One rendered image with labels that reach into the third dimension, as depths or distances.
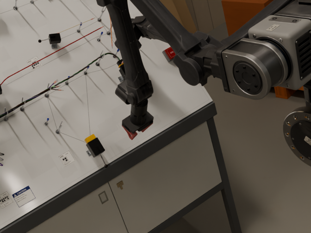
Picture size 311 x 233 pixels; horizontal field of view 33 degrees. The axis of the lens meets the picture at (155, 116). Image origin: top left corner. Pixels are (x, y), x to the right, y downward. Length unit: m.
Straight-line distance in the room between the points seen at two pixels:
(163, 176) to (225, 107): 1.71
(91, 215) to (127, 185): 0.20
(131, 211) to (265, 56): 1.31
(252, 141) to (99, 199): 1.59
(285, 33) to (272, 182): 2.02
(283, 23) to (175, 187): 1.32
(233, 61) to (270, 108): 2.64
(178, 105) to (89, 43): 0.48
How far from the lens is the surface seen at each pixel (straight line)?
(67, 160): 2.14
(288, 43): 1.26
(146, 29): 1.94
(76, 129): 2.17
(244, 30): 1.66
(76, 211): 2.23
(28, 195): 2.10
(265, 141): 3.55
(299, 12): 1.36
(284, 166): 3.31
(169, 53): 2.33
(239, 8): 3.84
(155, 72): 2.32
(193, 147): 2.43
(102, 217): 2.30
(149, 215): 2.44
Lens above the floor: 2.04
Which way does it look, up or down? 30 degrees down
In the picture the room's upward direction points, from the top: 17 degrees counter-clockwise
